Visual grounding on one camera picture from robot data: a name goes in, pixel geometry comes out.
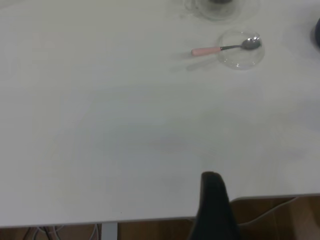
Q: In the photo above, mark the clear double-wall glass cup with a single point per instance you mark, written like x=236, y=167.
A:
x=217, y=11

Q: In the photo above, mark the dark grey-blue ceramic mug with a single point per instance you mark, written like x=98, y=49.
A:
x=316, y=35

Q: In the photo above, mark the grey table leg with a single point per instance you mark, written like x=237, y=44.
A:
x=109, y=231

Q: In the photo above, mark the clear round glass saucer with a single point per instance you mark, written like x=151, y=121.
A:
x=242, y=61

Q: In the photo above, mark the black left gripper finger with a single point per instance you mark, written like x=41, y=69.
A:
x=213, y=212

